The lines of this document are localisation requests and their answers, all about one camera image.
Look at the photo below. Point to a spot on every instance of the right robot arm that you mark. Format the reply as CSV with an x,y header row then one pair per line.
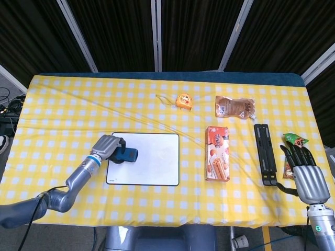
x,y
320,227

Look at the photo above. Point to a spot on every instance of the green and orange snack bag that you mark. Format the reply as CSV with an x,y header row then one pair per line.
x,y
295,139

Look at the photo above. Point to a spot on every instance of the white whiteboard with black frame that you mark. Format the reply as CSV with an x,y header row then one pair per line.
x,y
146,159

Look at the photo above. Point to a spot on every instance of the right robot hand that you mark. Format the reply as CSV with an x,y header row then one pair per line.
x,y
308,180

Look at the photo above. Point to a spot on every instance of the brown snack pouch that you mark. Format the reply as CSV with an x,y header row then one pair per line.
x,y
235,107

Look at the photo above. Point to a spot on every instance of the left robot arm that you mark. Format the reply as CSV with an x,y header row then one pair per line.
x,y
57,191

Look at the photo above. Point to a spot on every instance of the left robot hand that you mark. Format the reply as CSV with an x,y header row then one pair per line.
x,y
110,149

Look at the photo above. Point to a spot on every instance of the orange biscuit box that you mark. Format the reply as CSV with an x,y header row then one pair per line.
x,y
217,153

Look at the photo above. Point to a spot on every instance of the black folding stand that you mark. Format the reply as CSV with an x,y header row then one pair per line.
x,y
265,154

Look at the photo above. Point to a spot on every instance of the orange tape measure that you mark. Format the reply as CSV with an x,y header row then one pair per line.
x,y
184,102

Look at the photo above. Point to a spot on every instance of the white paper cup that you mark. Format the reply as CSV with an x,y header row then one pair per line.
x,y
240,241

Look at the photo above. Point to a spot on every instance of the yellow checkered tablecloth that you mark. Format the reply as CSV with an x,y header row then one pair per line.
x,y
162,115

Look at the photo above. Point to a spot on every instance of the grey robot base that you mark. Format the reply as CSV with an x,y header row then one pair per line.
x,y
159,238

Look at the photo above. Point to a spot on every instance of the blue whiteboard eraser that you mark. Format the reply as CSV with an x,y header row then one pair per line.
x,y
128,154

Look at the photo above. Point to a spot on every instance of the black and white shoe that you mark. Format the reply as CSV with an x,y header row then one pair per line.
x,y
3,142

